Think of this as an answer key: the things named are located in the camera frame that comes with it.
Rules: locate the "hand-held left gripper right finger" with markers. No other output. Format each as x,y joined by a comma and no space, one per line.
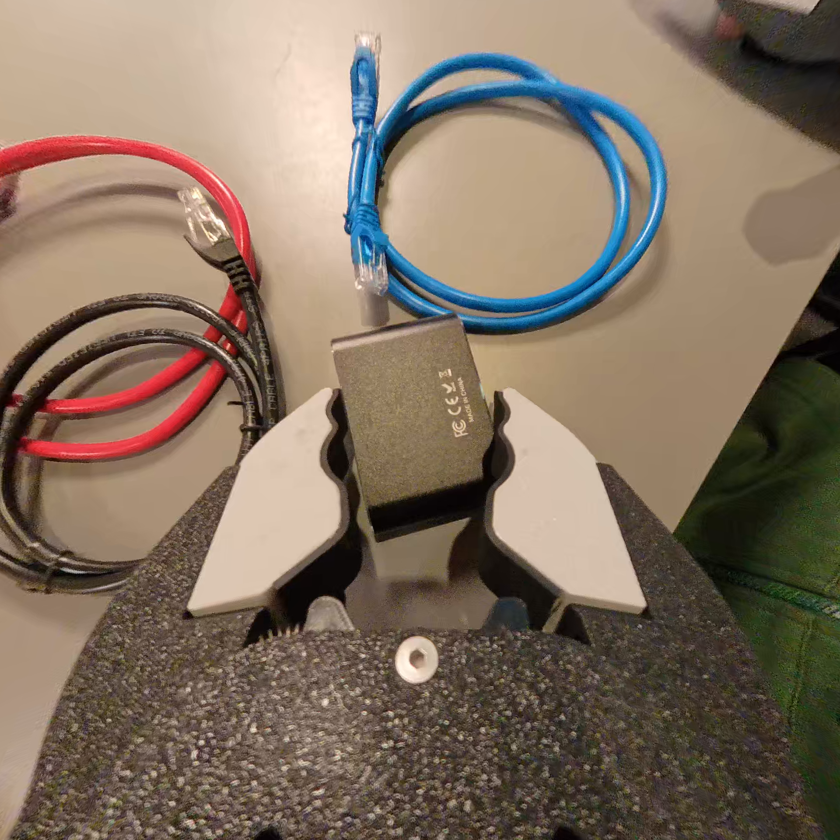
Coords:
564,525

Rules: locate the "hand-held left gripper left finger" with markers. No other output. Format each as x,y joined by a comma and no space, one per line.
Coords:
275,525

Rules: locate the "black network switch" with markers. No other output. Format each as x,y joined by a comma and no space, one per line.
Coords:
407,420

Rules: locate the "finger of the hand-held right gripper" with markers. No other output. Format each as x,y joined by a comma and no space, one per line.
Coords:
682,13

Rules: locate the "person's green sweatshirt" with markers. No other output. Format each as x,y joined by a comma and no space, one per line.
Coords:
774,525

